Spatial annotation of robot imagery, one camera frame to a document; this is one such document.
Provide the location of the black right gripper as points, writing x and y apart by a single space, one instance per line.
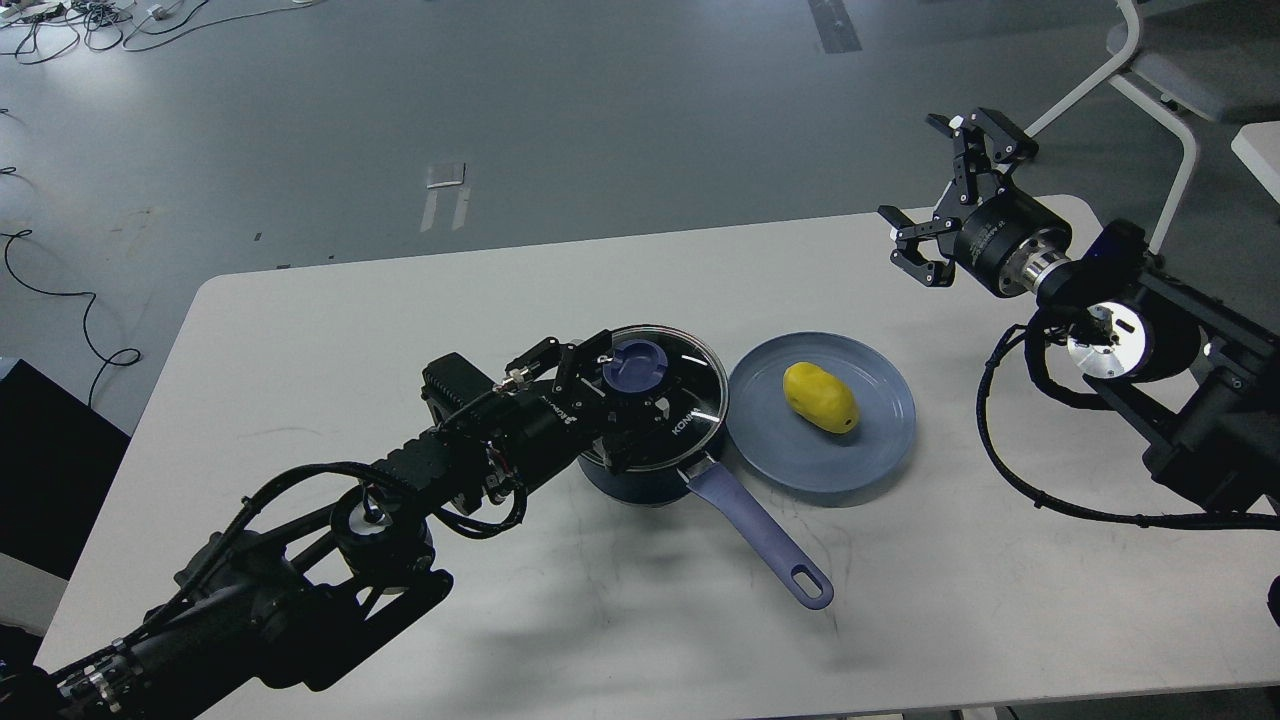
987 148

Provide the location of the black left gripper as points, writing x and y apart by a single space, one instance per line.
543 430

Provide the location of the glass lid blue knob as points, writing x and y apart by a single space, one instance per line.
650 362

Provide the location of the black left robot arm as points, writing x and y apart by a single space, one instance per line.
328 562

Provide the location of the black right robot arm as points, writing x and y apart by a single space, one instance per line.
1112 331

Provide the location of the yellow potato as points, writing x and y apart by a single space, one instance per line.
820 398

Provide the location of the blue round plate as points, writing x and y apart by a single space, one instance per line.
811 464

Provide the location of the white office chair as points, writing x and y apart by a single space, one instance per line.
1218 60

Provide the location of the white furniture corner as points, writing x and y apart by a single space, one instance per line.
1256 146

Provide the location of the black box at left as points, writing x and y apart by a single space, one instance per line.
58 461

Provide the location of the dark blue saucepan purple handle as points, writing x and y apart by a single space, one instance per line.
705 476

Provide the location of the tangled cables power strip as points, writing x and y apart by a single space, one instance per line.
37 32

